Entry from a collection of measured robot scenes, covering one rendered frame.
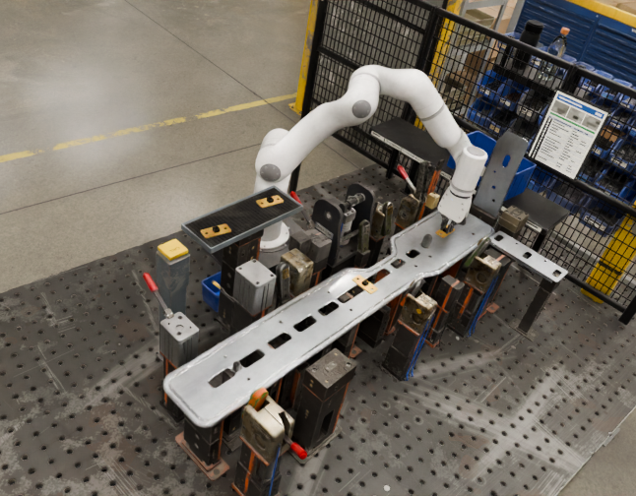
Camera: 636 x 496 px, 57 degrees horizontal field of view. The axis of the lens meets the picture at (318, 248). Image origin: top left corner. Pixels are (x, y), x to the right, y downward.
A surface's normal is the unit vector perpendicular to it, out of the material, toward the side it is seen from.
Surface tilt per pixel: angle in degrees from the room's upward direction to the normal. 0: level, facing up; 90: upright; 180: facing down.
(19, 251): 0
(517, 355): 0
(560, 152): 90
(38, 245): 0
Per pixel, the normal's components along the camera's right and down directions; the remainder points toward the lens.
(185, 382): 0.16, -0.76
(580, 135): -0.68, 0.37
